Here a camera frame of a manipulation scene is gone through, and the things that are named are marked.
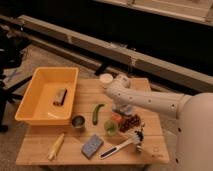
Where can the green plastic cup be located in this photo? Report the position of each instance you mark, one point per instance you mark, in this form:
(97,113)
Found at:
(111,127)

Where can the small metal cup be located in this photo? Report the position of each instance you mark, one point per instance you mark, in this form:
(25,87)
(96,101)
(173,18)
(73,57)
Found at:
(78,122)

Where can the yellow corn cob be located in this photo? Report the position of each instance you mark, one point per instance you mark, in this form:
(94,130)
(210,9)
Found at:
(55,147)

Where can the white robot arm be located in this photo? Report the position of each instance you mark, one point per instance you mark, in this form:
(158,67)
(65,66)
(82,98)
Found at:
(194,148)

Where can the wooden folding table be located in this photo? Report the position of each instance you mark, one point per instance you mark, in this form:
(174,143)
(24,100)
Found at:
(63,145)

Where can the yellow plastic bin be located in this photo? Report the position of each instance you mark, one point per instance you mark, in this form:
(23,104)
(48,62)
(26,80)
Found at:
(37,106)

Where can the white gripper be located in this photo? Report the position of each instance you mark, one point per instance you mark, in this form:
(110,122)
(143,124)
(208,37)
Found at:
(116,102)

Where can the blue grey sponge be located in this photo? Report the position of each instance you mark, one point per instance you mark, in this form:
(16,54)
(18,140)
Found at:
(91,146)

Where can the black tripod stand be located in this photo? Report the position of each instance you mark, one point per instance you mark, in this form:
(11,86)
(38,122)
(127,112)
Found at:
(10,57)

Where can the brown grape bunch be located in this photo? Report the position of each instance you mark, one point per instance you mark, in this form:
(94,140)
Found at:
(129,123)

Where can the brown block in bin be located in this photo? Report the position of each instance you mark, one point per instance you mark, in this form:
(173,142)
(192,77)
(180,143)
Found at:
(60,97)

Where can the white dish brush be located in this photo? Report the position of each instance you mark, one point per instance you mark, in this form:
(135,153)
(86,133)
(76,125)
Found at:
(134,137)

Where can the orange carrot piece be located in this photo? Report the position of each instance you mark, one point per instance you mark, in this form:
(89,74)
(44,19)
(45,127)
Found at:
(117,118)

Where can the green cucumber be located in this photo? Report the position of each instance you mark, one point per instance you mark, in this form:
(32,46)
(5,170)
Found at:
(95,113)

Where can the white plastic cup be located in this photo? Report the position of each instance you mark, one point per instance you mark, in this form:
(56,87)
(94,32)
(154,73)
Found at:
(105,79)

